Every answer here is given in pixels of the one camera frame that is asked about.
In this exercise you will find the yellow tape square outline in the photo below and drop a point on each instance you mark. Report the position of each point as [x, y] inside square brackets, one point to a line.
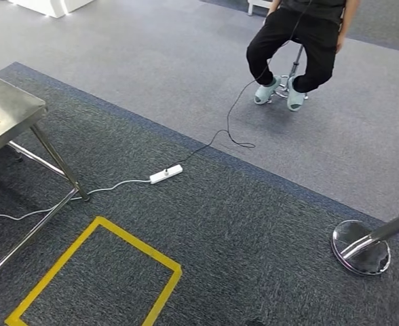
[135, 244]

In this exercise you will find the person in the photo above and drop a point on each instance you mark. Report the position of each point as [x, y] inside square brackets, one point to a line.
[315, 40]

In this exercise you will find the stainless steel workbench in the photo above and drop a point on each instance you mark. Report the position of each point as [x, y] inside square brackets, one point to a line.
[6, 108]

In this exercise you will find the white power strip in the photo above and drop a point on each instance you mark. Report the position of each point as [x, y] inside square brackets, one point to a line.
[165, 174]

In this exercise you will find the chrome stanchion post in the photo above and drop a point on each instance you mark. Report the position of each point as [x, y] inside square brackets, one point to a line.
[372, 265]

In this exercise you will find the chrome base stool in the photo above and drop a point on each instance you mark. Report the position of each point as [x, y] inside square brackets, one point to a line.
[296, 60]

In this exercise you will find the white lit display block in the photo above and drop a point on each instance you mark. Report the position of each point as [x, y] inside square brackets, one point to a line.
[50, 6]

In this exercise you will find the white table leg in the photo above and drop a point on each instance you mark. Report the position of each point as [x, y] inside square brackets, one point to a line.
[250, 6]

